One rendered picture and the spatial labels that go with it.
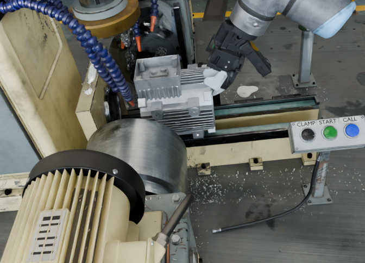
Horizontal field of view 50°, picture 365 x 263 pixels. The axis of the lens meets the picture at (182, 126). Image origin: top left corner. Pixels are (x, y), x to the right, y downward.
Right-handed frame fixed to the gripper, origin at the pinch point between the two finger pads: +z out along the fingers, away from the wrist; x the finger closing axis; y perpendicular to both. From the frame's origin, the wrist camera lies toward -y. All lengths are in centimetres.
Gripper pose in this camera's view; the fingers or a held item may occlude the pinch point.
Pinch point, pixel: (216, 92)
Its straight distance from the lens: 105.8
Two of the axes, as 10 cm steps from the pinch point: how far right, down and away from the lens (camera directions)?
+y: -9.3, -2.7, -2.6
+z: -3.7, 6.7, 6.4
